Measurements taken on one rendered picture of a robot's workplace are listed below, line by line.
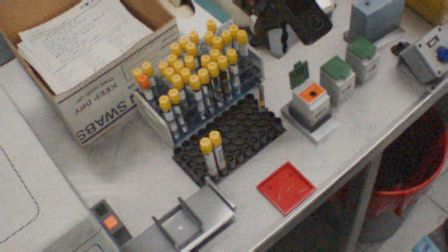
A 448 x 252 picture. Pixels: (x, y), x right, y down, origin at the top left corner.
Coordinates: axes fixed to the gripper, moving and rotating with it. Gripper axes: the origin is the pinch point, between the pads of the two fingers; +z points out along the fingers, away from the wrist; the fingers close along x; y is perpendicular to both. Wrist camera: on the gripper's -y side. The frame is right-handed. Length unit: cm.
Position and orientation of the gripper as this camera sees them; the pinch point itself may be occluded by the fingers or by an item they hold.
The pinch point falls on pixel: (283, 54)
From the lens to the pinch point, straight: 85.9
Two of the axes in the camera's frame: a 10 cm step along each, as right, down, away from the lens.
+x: -7.8, 5.6, -2.8
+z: 1.0, 5.6, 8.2
